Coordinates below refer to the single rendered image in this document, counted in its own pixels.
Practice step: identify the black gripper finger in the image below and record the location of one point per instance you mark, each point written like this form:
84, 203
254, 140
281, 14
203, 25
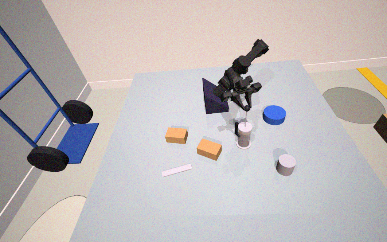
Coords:
236, 99
248, 98

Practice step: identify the orange block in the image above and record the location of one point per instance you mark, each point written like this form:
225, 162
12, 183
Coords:
176, 135
209, 149

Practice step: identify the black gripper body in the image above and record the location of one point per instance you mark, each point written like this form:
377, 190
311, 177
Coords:
226, 95

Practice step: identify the blue short cylinder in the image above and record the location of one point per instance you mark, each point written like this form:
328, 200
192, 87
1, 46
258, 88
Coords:
274, 115

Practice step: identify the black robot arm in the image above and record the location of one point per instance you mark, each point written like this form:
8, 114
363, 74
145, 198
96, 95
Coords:
239, 67

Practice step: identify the french press with black handle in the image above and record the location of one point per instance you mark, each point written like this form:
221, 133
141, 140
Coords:
243, 131

